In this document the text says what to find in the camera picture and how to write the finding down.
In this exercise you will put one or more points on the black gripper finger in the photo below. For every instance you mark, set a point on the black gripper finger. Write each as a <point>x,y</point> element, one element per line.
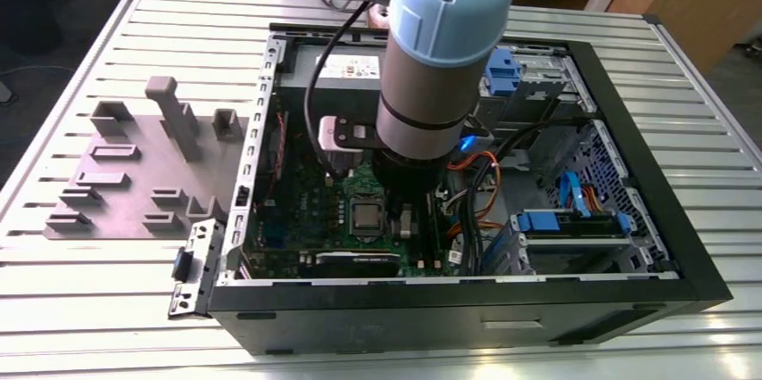
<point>406,221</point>

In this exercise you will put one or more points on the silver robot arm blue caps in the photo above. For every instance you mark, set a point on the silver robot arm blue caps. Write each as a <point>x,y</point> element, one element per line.
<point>428,85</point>

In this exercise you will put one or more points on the CPU socket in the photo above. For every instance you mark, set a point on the CPU socket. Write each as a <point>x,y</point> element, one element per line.
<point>350,233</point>

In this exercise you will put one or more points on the black graphics card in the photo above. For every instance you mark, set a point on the black graphics card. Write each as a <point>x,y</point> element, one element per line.
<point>356,264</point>

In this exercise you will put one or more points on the green motherboard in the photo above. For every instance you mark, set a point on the green motherboard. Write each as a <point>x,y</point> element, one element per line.
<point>310,219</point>

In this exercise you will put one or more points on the grey power supply unit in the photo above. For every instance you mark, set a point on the grey power supply unit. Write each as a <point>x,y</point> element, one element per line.
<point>346,99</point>

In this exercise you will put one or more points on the black PC case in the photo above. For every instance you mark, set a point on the black PC case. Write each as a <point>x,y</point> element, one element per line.
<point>416,322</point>

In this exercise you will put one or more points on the hard disk in blue carrier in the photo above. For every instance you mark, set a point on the hard disk in blue carrier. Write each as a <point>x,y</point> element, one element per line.
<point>542,223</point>

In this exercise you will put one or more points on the silver drive cage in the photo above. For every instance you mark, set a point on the silver drive cage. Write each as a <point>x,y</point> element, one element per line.
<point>535,99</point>

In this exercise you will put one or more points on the blue plastic drive carrier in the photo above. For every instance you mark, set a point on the blue plastic drive carrier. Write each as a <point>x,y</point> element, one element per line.
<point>506,76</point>

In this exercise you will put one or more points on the silver disk bay cage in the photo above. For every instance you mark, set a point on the silver disk bay cage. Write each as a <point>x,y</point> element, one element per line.
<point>576,242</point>

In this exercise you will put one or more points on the grey parts rack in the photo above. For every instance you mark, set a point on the grey parts rack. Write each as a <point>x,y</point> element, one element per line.
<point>148,166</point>

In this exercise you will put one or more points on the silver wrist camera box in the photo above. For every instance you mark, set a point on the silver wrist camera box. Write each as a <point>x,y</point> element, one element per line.
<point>479,137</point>
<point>328,132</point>

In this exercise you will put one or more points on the silver hinged slot bracket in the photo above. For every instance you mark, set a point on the silver hinged slot bracket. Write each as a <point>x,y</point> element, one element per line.
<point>205,259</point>

